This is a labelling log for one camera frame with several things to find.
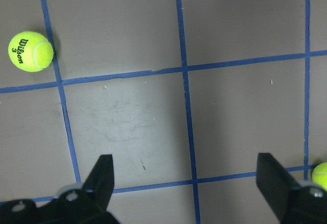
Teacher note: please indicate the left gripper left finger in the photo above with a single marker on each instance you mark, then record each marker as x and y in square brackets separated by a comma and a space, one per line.
[99, 184]

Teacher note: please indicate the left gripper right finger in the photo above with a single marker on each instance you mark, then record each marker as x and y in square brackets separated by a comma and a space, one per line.
[277, 186]

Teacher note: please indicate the Wilson tennis ball far left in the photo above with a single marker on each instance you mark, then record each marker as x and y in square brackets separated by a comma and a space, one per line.
[319, 175]

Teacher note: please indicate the wilson tennis ball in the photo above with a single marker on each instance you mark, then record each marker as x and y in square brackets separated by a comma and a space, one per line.
[30, 51]
[319, 175]

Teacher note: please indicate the Wilson tennis ball front left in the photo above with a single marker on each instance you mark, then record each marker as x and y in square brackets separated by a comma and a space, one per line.
[30, 51]

